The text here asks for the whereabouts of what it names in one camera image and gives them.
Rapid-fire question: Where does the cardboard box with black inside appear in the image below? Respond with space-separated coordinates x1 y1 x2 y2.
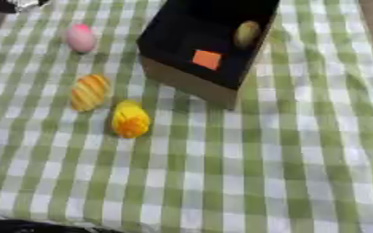
136 0 282 111

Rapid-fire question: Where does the yellow orange toy fruit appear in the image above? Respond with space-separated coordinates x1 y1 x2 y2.
110 99 152 139

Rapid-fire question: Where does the orange square block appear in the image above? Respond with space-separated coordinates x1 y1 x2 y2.
191 49 224 71

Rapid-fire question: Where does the orange striped toy bread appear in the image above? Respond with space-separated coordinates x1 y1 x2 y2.
68 73 114 113

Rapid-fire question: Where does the olive yellow toy fruit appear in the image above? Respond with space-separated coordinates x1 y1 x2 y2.
232 20 263 49

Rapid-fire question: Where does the pink toy peach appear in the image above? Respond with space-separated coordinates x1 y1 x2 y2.
64 23 99 54

